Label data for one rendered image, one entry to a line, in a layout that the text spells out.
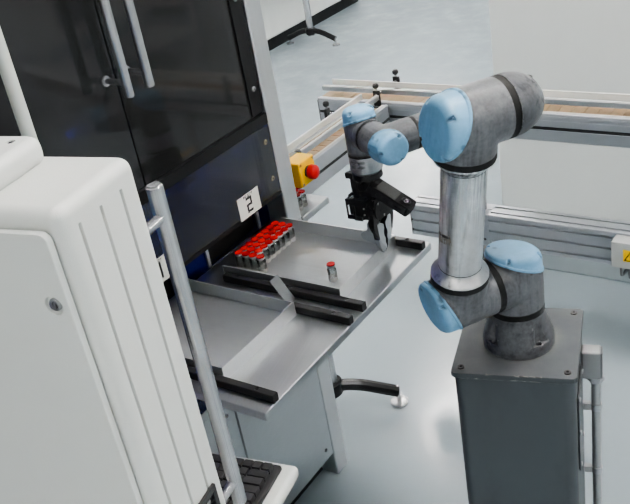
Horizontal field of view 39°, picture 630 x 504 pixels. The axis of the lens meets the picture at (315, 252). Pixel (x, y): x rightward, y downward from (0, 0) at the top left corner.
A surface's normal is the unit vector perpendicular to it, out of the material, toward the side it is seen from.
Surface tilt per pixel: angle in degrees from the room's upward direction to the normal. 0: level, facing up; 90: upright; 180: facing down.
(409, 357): 0
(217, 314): 0
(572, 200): 90
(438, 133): 82
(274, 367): 0
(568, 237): 90
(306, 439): 90
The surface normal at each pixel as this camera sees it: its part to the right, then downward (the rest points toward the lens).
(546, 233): -0.54, 0.48
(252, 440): 0.83, 0.14
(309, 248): -0.16, -0.87
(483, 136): 0.44, 0.55
